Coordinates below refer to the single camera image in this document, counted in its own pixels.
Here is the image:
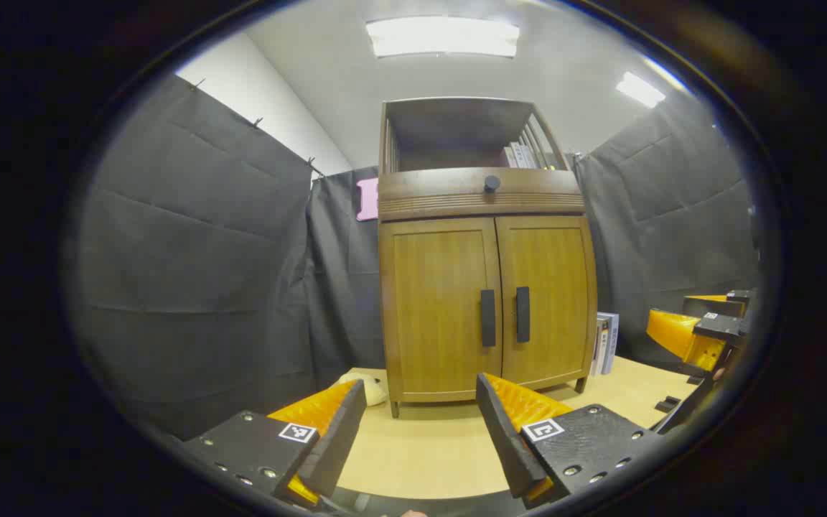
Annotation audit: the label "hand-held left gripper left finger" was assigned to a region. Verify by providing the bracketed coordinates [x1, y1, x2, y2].
[184, 379, 368, 507]

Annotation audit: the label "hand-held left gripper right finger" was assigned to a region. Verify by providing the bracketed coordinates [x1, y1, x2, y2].
[476, 372, 662, 511]

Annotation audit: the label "black door handle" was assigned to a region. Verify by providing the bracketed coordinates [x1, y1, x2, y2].
[515, 287, 531, 343]
[480, 289, 497, 348]

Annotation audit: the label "wooden cabinet door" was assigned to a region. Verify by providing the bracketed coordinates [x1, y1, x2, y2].
[383, 218, 504, 403]
[495, 215, 596, 388]

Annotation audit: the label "wooden double-door shoe cabinet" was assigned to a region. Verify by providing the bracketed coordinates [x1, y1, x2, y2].
[378, 97, 599, 419]

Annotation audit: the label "cream soft object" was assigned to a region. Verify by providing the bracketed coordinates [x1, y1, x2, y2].
[335, 371, 388, 408]

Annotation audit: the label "pale blue book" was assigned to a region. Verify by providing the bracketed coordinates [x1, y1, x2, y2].
[604, 311, 620, 375]

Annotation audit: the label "small ceiling light panel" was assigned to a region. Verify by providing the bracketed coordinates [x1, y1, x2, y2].
[615, 70, 667, 110]

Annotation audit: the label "black backdrop cloth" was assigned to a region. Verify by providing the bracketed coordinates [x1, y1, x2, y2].
[73, 72, 762, 440]

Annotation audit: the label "pale upright books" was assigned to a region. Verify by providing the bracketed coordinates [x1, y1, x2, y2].
[500, 142, 540, 169]

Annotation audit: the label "wooden drawer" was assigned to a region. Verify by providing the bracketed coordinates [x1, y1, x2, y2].
[378, 167, 585, 221]

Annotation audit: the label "large ceiling light panel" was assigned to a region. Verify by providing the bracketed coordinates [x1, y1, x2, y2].
[365, 16, 520, 60]

